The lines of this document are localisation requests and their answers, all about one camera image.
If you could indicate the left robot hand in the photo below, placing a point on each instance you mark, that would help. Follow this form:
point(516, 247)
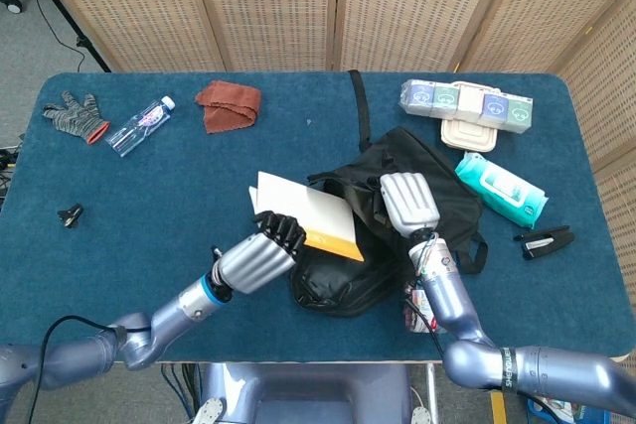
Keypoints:
point(253, 260)

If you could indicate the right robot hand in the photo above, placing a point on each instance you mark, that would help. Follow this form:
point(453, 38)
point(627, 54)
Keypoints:
point(410, 200)

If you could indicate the white box with yellow edge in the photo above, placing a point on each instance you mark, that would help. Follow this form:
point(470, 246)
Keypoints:
point(308, 210)

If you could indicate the black backpack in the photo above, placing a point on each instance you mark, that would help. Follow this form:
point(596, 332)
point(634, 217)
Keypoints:
point(348, 285)

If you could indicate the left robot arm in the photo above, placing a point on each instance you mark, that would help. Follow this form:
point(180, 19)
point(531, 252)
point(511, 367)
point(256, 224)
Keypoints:
point(149, 329)

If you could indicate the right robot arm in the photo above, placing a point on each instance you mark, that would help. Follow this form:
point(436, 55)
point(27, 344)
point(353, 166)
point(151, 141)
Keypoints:
point(497, 359)

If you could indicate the beige lidded lunch box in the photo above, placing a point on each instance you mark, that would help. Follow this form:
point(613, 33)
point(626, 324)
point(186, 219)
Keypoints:
point(469, 138)

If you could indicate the teal wet wipes pack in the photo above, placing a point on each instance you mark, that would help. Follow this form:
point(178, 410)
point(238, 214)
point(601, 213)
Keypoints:
point(502, 188)

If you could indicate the blue table cloth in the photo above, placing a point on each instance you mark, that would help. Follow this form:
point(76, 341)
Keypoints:
point(149, 235)

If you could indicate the multipack of tissue packets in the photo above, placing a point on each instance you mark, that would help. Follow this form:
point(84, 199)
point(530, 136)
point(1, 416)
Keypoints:
point(467, 103)

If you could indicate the clear jar of binder clips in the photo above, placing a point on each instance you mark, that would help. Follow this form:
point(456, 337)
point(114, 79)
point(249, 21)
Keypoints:
point(415, 317)

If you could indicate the black stapler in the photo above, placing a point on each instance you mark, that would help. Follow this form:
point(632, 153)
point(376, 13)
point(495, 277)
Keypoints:
point(544, 241)

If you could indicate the blue-grey robot torso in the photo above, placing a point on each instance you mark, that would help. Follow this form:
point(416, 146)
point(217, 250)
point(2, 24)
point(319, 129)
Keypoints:
point(308, 394)

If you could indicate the brown folded cloth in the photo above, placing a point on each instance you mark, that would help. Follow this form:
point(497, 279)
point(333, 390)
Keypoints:
point(228, 103)

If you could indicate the clear plastic water bottle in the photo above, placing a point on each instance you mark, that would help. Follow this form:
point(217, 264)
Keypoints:
point(136, 128)

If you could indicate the small black binder clip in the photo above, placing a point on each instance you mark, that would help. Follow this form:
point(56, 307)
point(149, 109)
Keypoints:
point(70, 215)

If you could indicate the striped grey work glove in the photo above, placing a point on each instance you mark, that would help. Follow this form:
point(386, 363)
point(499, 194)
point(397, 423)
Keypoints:
point(72, 116)

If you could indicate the wicker folding screen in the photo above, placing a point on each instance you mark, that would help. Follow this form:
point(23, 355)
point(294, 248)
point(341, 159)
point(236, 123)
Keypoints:
point(273, 7)

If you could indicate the black wheeled stand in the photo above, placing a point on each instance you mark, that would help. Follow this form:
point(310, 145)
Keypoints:
point(59, 12)

